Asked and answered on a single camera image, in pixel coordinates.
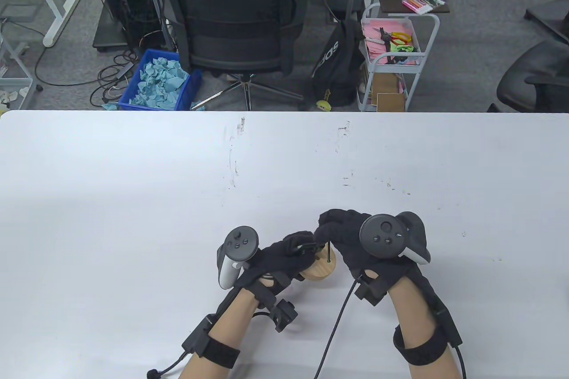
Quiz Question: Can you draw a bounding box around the black mesh office chair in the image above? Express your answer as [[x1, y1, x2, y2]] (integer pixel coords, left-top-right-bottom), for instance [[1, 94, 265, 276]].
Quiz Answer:
[[152, 0, 309, 112]]

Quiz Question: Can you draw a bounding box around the person's right forearm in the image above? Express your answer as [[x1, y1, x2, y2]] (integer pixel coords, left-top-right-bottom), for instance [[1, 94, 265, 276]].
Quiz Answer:
[[386, 277, 464, 379]]

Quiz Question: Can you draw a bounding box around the pile of crumpled blue paper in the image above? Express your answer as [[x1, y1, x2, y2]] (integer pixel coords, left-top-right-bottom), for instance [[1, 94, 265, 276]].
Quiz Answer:
[[129, 57, 189, 108]]

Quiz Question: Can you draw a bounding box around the black backpack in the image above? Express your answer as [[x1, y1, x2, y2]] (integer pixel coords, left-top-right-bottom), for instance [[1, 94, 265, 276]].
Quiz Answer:
[[311, 20, 365, 107]]

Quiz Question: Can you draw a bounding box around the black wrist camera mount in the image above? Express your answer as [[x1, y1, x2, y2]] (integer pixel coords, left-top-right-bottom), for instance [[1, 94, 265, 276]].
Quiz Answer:
[[257, 280, 298, 333], [354, 275, 388, 306]]

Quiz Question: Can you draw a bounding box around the round wooden disc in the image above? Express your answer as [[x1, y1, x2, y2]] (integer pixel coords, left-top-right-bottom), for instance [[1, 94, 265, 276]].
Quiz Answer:
[[299, 249, 337, 282]]

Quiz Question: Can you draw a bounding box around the black forearm sensor box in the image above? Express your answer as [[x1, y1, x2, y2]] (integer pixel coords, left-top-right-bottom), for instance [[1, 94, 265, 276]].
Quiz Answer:
[[439, 303, 463, 346], [182, 315, 214, 355]]

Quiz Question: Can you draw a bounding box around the black chair base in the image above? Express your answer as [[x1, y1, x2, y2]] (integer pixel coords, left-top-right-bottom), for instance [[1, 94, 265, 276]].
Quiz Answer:
[[525, 0, 569, 44]]

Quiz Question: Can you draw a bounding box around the person's right hand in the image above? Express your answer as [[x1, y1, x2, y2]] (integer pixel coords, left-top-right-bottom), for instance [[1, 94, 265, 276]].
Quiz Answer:
[[314, 209, 428, 292]]

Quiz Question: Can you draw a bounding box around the black computer tower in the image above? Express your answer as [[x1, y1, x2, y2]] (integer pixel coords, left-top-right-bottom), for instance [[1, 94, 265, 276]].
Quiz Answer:
[[97, 0, 165, 48]]

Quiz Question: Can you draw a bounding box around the brown cardboard box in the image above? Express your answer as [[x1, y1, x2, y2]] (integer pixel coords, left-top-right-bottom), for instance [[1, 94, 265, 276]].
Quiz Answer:
[[371, 73, 406, 112]]

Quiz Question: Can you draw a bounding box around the white desk leg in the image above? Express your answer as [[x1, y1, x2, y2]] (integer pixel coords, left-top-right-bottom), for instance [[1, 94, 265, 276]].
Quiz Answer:
[[27, 0, 81, 48]]

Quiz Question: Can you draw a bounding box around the black forearm strap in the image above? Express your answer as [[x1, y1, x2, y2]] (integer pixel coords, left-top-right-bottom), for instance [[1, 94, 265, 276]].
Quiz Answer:
[[196, 337, 241, 369], [393, 325, 450, 366]]

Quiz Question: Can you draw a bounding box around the tangle of black floor cables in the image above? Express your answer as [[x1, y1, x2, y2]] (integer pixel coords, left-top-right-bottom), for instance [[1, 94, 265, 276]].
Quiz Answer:
[[35, 30, 138, 106]]

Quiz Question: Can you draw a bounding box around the grey and white controller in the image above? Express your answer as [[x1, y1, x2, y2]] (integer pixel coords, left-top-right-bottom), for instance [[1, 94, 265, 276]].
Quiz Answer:
[[359, 211, 431, 265], [216, 226, 260, 289]]

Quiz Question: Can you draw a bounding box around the black glove cable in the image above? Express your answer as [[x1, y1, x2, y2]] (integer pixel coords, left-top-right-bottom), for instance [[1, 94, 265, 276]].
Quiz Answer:
[[313, 279, 361, 379], [147, 352, 189, 378]]

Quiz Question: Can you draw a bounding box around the person's left hand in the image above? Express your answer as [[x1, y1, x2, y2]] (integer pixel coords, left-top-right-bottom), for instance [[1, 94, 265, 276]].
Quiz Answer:
[[233, 231, 321, 296]]

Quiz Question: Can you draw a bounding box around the black metal clamp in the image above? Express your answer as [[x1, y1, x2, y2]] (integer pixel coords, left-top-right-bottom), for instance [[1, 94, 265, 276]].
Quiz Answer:
[[293, 239, 332, 264]]

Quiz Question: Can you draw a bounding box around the person's left forearm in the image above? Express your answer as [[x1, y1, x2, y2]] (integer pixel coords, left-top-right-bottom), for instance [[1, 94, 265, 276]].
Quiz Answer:
[[178, 286, 260, 379]]

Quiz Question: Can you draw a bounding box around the blue plastic bin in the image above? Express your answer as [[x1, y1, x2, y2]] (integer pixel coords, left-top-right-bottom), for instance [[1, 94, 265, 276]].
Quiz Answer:
[[118, 49, 203, 112]]

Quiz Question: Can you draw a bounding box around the pack of coloured markers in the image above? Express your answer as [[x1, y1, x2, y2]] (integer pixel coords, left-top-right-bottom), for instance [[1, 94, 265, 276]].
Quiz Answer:
[[401, 0, 446, 14]]

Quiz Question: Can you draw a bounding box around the white wire rack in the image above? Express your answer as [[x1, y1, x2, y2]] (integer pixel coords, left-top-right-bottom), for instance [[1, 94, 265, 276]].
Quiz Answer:
[[0, 19, 34, 111]]

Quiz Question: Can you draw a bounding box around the white rolling cart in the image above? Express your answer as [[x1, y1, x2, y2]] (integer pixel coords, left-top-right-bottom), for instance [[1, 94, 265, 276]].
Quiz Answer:
[[357, 3, 440, 112]]

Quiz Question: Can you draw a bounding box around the stack of pink paper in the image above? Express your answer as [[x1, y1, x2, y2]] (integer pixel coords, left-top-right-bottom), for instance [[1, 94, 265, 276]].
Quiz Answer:
[[362, 19, 421, 68]]

